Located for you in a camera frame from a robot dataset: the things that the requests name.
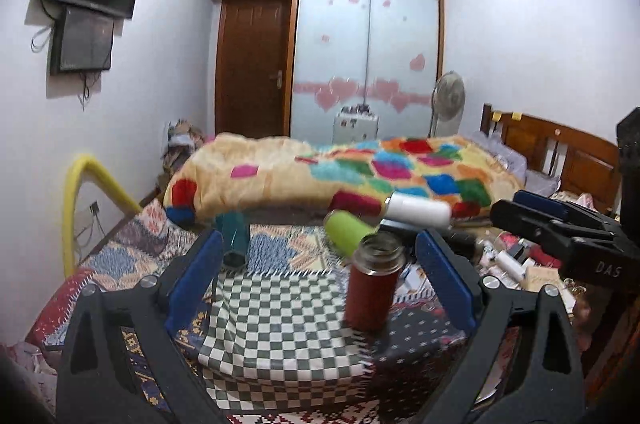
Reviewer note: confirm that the dark dotted cloth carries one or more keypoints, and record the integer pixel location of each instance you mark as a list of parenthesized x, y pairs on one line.
[(425, 339)]

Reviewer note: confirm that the white bottle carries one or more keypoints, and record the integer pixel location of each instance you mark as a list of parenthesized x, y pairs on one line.
[(420, 210)]

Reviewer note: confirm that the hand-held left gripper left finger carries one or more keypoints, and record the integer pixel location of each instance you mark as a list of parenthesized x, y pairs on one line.
[(197, 276)]

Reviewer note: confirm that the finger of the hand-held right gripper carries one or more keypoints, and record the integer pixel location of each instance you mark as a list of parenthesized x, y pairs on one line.
[(530, 221), (542, 200)]

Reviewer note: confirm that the pile of small bottles and boxes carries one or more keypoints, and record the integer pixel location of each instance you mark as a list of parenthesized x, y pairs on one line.
[(530, 269)]

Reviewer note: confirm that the wooden bed headboard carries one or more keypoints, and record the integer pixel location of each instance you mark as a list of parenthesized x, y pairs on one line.
[(575, 158)]

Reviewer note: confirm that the pile of clothes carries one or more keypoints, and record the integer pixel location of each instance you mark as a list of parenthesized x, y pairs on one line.
[(180, 148)]

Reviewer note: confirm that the standing fan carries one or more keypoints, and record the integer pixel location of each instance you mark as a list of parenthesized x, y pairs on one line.
[(449, 96)]

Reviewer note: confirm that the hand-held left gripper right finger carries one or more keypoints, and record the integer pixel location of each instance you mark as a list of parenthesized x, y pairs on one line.
[(445, 279)]

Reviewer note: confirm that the teal cup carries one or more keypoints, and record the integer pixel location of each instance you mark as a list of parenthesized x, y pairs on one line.
[(232, 236)]

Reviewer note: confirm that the green cup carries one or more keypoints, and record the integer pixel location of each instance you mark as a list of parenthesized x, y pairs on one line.
[(345, 231)]

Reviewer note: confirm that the grey pillow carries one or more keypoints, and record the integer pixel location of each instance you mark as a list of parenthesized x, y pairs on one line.
[(500, 153)]

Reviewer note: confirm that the green white checkered cloth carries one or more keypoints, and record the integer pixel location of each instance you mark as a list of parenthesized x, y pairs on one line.
[(280, 329)]

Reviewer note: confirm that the white appliance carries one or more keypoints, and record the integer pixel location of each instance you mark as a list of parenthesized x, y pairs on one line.
[(356, 126)]

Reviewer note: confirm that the red thermos cup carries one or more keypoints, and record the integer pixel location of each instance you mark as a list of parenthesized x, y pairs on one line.
[(370, 294)]

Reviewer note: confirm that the small black wall monitor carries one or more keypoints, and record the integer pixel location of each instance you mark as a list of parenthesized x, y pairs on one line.
[(82, 41)]

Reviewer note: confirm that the yellow foam tube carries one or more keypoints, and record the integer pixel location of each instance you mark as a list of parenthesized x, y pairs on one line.
[(107, 186)]

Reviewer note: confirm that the brown wooden door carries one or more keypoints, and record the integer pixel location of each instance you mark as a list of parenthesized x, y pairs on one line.
[(252, 63)]

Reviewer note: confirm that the colourful patchwork fleece blanket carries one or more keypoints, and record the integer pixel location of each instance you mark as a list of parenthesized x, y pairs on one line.
[(280, 174)]

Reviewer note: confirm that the wall socket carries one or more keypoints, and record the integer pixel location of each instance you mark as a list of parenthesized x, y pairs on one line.
[(94, 207)]

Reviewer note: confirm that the wooden wardrobe with sliding doors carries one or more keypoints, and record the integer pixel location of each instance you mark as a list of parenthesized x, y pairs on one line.
[(345, 33)]

